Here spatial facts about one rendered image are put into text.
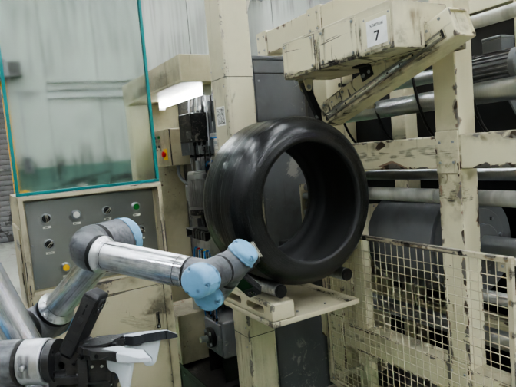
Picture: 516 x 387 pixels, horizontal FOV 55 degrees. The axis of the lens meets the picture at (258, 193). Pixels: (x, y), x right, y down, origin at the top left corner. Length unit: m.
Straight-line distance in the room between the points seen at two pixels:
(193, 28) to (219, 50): 9.54
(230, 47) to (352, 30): 0.50
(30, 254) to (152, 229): 0.48
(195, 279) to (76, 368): 0.32
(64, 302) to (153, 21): 10.04
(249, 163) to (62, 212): 0.85
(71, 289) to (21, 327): 0.52
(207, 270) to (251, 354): 1.04
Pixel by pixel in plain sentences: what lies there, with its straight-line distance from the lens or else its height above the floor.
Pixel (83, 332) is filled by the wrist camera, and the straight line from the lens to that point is 0.89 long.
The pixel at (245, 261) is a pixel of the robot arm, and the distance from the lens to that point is 1.20.
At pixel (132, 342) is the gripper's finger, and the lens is 0.92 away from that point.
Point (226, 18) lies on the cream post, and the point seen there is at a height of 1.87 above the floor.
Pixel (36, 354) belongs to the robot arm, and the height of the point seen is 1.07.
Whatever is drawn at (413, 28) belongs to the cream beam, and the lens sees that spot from 1.69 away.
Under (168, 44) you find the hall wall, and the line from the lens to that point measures 11.33.
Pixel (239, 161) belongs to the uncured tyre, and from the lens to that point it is 1.56.
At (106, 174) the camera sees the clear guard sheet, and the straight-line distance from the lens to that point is 2.09.
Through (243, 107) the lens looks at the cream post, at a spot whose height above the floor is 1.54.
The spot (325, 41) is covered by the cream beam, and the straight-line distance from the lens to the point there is 1.87.
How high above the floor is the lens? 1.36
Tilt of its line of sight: 5 degrees down
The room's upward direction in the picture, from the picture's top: 5 degrees counter-clockwise
